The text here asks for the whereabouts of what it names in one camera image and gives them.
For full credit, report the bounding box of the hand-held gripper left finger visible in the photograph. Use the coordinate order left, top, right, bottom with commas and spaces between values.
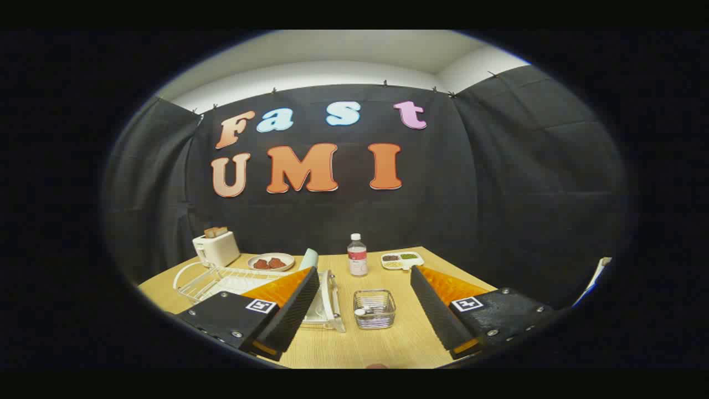
175, 266, 321, 362

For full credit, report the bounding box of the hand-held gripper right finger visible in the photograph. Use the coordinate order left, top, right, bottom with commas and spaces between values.
410, 265, 556, 361

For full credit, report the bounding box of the small wire basket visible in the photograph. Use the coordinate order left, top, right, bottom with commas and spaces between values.
353, 289, 397, 330

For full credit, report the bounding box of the white dish rack with tray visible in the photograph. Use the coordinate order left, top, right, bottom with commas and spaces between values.
173, 262, 347, 334

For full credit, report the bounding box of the beige plate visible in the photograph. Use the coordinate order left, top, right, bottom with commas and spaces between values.
247, 253, 295, 272

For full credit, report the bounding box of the white divided snack tray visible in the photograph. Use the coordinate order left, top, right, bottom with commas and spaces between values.
380, 252, 425, 272

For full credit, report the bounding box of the clear plastic bottle red label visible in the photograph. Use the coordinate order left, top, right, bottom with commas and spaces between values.
347, 233, 368, 277

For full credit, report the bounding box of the white toaster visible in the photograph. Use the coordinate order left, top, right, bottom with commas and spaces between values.
192, 231, 241, 268

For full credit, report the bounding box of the black backdrop cloth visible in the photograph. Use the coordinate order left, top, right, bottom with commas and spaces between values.
102, 65, 629, 308

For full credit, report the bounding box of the white blue-edged object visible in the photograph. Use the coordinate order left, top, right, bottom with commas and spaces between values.
573, 257, 613, 308

